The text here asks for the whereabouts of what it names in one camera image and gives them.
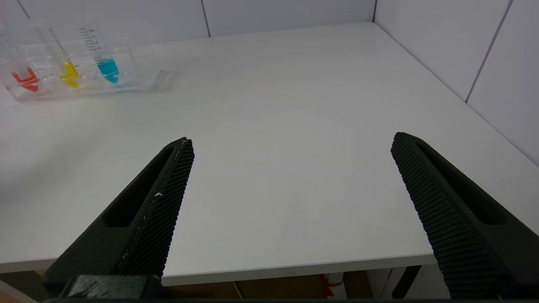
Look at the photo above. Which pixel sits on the white and red small object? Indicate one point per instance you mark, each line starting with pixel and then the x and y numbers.
pixel 332 288

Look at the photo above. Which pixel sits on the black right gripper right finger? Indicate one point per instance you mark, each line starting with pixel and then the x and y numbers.
pixel 463 235

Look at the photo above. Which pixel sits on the clear plastic test tube rack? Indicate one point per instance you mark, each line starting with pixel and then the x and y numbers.
pixel 134 67

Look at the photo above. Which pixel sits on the test tube with red pigment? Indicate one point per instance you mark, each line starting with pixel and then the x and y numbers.
pixel 27 80

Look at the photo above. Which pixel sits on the black slanted bar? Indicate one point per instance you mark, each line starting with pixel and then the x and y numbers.
pixel 404 282

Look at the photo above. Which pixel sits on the test tube with blue pigment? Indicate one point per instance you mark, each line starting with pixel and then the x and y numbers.
pixel 108 69

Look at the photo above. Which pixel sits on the test tube with yellow pigment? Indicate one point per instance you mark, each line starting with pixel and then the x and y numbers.
pixel 69 73

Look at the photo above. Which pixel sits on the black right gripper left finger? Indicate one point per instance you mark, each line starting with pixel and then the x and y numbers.
pixel 139 235

